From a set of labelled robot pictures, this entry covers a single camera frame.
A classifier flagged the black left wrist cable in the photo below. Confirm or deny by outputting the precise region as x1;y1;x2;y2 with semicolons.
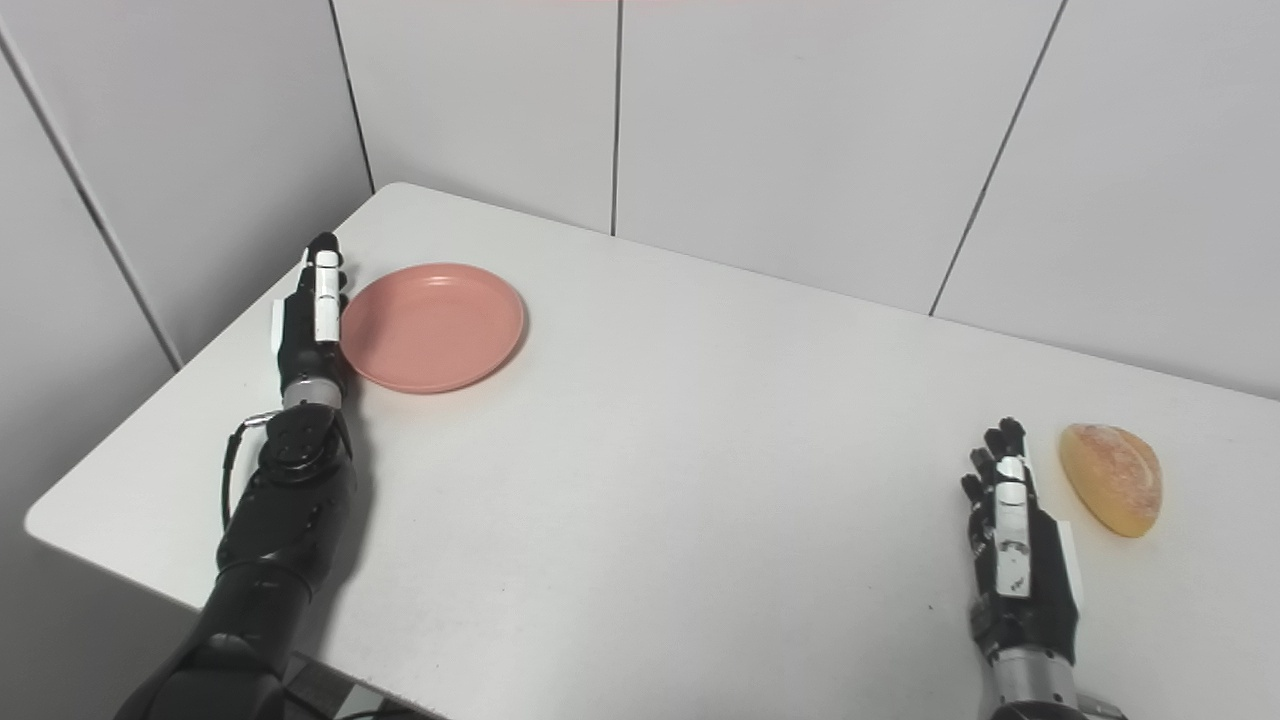
221;411;284;531

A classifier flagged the pink round plate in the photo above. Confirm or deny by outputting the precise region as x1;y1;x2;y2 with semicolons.
340;263;527;395

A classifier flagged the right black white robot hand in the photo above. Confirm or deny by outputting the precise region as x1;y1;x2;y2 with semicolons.
961;417;1085;668

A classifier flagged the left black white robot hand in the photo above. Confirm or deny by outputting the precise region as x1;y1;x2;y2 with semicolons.
271;232;350;398

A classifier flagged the golden bread roll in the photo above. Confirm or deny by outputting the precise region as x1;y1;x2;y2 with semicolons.
1059;423;1164;539

